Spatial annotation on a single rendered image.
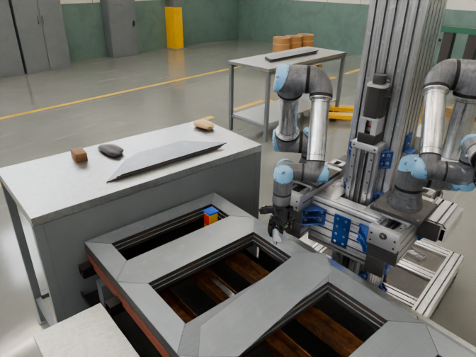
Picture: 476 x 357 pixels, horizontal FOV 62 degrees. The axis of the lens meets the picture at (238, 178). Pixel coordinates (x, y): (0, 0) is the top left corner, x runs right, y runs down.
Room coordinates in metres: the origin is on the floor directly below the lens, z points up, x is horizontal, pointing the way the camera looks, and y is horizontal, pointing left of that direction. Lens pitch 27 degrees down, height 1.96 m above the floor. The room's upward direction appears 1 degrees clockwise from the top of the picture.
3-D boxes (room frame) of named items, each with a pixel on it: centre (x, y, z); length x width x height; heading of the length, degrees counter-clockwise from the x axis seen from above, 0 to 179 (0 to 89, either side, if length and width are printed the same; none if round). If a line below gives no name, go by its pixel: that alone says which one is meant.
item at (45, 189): (2.03, 0.55, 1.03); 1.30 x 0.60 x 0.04; 131
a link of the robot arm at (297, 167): (1.51, -0.21, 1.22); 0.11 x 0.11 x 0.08; 82
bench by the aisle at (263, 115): (5.77, -0.72, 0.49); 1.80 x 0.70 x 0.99; 136
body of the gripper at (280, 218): (1.40, -0.18, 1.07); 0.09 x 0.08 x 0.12; 41
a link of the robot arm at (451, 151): (1.53, -0.89, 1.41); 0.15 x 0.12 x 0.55; 75
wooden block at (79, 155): (1.98, 0.86, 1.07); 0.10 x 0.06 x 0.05; 36
